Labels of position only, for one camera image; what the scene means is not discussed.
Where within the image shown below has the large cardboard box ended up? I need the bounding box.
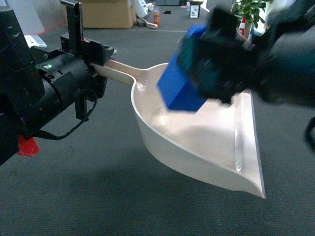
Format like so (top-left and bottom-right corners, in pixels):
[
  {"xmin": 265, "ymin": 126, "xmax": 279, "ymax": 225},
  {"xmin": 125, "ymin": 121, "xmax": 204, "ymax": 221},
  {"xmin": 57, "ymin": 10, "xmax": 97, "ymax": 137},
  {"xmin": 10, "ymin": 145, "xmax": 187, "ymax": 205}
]
[{"xmin": 80, "ymin": 0, "xmax": 136, "ymax": 29}]

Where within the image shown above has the beige plastic dustpan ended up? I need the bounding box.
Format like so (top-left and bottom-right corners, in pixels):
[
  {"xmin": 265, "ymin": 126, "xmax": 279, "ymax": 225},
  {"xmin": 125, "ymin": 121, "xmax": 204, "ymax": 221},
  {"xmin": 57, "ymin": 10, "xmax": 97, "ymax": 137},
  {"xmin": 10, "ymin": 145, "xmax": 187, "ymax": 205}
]
[{"xmin": 94, "ymin": 60, "xmax": 266, "ymax": 198}]

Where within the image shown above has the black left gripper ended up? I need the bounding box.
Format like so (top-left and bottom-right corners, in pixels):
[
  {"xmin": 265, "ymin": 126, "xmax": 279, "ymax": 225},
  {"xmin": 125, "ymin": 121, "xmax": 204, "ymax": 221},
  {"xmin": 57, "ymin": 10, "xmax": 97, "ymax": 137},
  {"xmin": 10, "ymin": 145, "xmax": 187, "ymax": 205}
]
[{"xmin": 31, "ymin": 33, "xmax": 115, "ymax": 120}]

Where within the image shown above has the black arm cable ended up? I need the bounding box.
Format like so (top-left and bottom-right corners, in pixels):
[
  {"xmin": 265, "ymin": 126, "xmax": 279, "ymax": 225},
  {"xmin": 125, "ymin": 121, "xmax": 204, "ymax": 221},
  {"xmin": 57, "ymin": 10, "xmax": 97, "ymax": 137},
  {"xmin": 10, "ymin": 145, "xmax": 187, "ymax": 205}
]
[{"xmin": 36, "ymin": 88, "xmax": 98, "ymax": 141}]

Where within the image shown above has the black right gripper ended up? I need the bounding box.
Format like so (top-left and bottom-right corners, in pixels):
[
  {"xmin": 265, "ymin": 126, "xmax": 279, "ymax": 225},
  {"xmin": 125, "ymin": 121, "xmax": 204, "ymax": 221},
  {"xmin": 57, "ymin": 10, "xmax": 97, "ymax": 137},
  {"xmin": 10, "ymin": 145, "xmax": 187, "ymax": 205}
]
[{"xmin": 177, "ymin": 7, "xmax": 258, "ymax": 104}]

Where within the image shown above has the wooden hand brush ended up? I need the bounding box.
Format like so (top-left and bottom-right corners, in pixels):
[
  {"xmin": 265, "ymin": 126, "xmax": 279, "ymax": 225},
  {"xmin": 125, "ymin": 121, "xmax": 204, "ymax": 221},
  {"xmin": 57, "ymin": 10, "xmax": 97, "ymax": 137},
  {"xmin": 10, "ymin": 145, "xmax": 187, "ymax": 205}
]
[{"xmin": 136, "ymin": 18, "xmax": 158, "ymax": 29}]

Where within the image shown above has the orange can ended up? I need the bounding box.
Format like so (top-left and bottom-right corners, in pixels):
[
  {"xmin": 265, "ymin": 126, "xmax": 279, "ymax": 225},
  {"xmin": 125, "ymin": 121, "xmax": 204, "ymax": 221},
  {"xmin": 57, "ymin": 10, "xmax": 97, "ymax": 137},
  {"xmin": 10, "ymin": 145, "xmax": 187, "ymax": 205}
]
[{"xmin": 154, "ymin": 13, "xmax": 160, "ymax": 27}]

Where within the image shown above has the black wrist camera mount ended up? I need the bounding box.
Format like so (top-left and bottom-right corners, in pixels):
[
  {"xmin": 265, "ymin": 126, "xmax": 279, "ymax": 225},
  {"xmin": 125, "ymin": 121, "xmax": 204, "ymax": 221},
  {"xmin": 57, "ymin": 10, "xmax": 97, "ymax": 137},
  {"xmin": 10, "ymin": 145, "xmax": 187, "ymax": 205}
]
[{"xmin": 61, "ymin": 0, "xmax": 83, "ymax": 56}]

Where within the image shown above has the red white traffic cone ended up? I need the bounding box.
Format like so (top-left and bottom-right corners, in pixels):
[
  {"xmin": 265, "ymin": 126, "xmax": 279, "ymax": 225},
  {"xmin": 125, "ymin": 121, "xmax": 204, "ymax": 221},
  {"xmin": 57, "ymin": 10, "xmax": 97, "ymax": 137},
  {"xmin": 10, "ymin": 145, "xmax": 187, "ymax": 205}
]
[{"xmin": 238, "ymin": 17, "xmax": 246, "ymax": 35}]

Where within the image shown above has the blue plastic block part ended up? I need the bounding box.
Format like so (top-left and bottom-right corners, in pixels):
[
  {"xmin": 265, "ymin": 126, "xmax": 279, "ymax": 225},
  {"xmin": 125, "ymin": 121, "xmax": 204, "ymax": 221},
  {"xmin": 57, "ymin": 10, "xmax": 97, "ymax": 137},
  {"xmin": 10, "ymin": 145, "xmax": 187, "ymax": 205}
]
[{"xmin": 157, "ymin": 24, "xmax": 208, "ymax": 113}]

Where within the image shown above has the small framed sign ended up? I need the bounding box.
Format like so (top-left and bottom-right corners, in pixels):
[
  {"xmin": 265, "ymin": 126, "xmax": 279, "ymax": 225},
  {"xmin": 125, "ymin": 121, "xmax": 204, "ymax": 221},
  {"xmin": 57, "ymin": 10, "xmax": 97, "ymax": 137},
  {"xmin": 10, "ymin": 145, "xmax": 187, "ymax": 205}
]
[{"xmin": 189, "ymin": 1, "xmax": 200, "ymax": 18}]

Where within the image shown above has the potted green plant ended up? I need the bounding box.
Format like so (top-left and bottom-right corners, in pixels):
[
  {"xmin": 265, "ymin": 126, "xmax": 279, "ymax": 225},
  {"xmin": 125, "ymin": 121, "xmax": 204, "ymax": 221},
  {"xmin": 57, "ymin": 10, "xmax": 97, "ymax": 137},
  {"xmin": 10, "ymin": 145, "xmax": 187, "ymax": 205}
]
[{"xmin": 232, "ymin": 0, "xmax": 273, "ymax": 37}]

